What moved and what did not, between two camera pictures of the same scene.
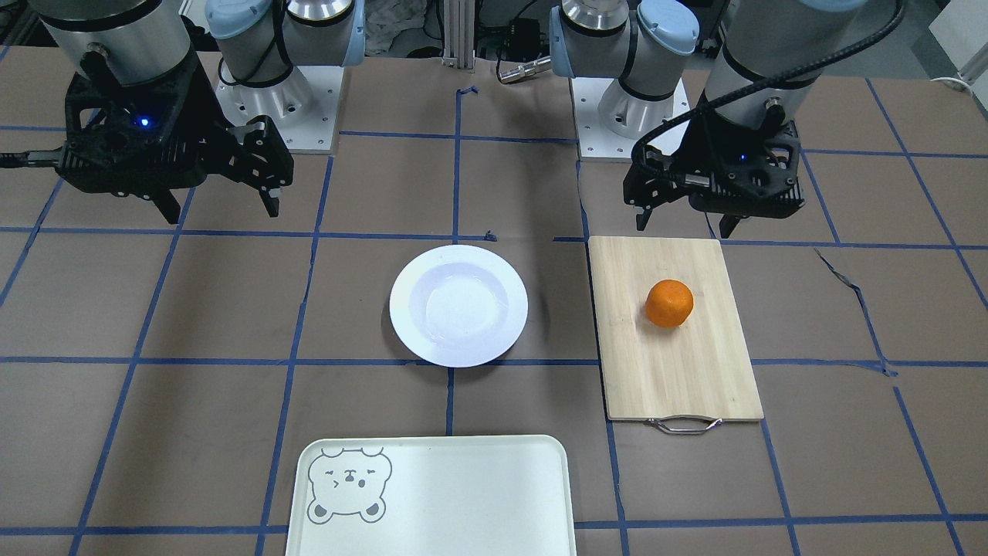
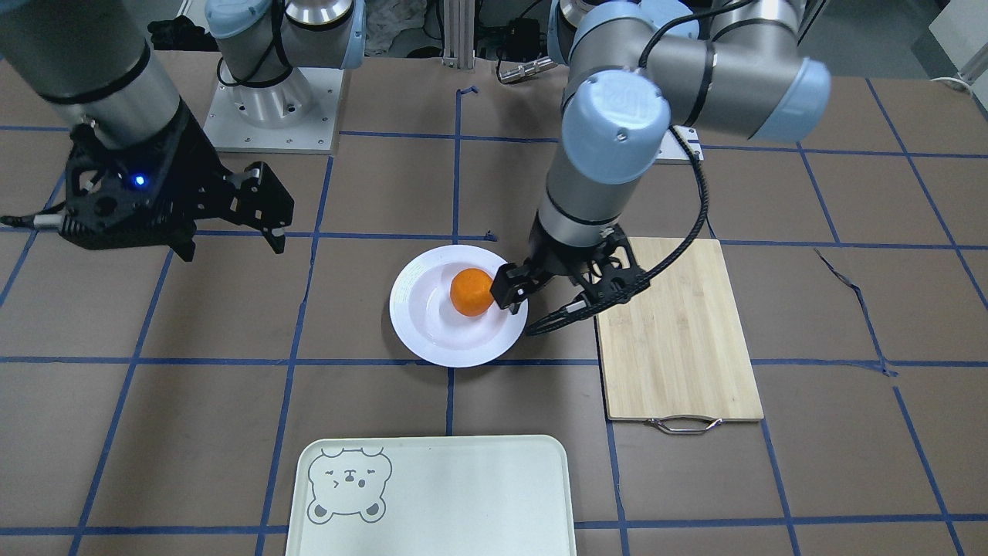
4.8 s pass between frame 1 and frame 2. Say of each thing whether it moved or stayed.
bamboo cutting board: stayed
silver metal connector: stayed
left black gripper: moved
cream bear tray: stayed
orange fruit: moved
